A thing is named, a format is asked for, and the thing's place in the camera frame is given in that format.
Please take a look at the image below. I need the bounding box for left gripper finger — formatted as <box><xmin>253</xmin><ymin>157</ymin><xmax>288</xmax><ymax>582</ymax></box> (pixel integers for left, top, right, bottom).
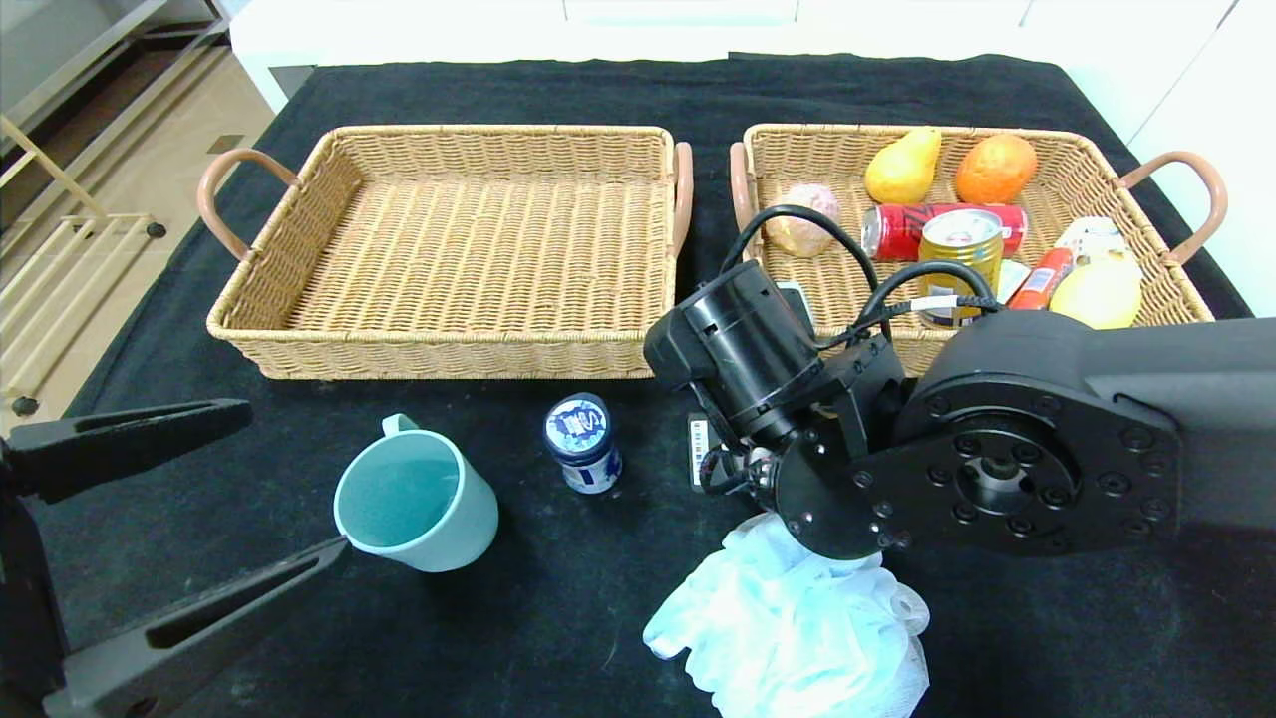
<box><xmin>42</xmin><ymin>535</ymin><xmax>351</xmax><ymax>718</ymax></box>
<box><xmin>5</xmin><ymin>398</ymin><xmax>254</xmax><ymax>505</ymax></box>

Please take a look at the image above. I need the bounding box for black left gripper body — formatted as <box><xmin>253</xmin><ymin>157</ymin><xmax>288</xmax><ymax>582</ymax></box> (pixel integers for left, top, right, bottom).
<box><xmin>0</xmin><ymin>438</ymin><xmax>72</xmax><ymax>718</ymax></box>

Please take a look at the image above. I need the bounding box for teal plastic mug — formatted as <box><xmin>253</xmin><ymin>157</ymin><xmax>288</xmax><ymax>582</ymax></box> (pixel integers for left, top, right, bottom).
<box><xmin>333</xmin><ymin>414</ymin><xmax>500</xmax><ymax>574</ymax></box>

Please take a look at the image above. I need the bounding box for gold Red Bull can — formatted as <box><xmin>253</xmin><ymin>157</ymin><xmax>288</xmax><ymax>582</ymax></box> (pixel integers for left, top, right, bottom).
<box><xmin>917</xmin><ymin>207</ymin><xmax>1005</xmax><ymax>330</ymax></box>

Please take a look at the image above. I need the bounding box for yellow lemon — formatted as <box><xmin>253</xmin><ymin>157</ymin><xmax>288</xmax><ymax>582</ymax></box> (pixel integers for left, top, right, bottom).
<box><xmin>1049</xmin><ymin>254</ymin><xmax>1144</xmax><ymax>331</ymax></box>

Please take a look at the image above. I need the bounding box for empty wicker basket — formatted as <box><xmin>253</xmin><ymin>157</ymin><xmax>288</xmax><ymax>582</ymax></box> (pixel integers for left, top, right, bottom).
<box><xmin>197</xmin><ymin>125</ymin><xmax>694</xmax><ymax>381</ymax></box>

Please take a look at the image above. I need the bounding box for wicker basket with food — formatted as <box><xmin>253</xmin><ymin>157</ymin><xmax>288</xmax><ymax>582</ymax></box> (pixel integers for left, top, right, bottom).
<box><xmin>729</xmin><ymin>124</ymin><xmax>1228</xmax><ymax>380</ymax></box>

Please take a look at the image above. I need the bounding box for cream wooden rack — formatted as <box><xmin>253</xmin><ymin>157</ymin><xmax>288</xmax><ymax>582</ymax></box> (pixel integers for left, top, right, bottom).
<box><xmin>0</xmin><ymin>115</ymin><xmax>168</xmax><ymax>420</ymax></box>

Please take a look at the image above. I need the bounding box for small blue white bottle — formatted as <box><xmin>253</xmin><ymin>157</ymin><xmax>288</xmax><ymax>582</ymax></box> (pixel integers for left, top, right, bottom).
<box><xmin>543</xmin><ymin>393</ymin><xmax>624</xmax><ymax>496</ymax></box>

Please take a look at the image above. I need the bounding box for light blue bath loofah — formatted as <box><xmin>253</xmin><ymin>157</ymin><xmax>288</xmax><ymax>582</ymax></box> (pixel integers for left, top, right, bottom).
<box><xmin>643</xmin><ymin>514</ymin><xmax>931</xmax><ymax>718</ymax></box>

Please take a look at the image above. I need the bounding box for lumpy pink bread bun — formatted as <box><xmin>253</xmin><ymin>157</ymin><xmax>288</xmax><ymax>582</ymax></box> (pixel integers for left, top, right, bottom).
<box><xmin>764</xmin><ymin>183</ymin><xmax>841</xmax><ymax>258</ymax></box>

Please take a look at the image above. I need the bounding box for red cola can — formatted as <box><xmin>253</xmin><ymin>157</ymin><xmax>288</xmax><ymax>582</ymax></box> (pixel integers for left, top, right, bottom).
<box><xmin>860</xmin><ymin>203</ymin><xmax>1028</xmax><ymax>263</ymax></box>

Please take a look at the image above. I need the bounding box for yellow pear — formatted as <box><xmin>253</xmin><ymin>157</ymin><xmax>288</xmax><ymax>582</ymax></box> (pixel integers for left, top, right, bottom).
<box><xmin>863</xmin><ymin>127</ymin><xmax>942</xmax><ymax>206</ymax></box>

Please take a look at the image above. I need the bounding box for orange fruit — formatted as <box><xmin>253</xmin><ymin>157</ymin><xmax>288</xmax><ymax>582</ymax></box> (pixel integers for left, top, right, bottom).
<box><xmin>954</xmin><ymin>134</ymin><xmax>1038</xmax><ymax>206</ymax></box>

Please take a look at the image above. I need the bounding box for orange sausage stick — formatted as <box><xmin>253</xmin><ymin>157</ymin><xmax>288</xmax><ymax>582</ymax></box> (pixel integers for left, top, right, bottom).
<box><xmin>1005</xmin><ymin>249</ymin><xmax>1075</xmax><ymax>312</ymax></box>

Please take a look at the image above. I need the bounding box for white tea carton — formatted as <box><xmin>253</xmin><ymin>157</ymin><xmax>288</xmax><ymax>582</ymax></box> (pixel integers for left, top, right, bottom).
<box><xmin>1057</xmin><ymin>216</ymin><xmax>1132</xmax><ymax>262</ymax></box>

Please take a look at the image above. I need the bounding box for grey metal shelf frame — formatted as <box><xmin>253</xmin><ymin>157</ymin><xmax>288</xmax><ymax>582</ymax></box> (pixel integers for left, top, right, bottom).
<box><xmin>0</xmin><ymin>0</ymin><xmax>230</xmax><ymax>131</ymax></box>

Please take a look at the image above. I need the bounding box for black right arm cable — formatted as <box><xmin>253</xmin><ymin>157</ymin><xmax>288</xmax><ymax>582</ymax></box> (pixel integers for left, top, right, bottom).
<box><xmin>720</xmin><ymin>204</ymin><xmax>1001</xmax><ymax>350</ymax></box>

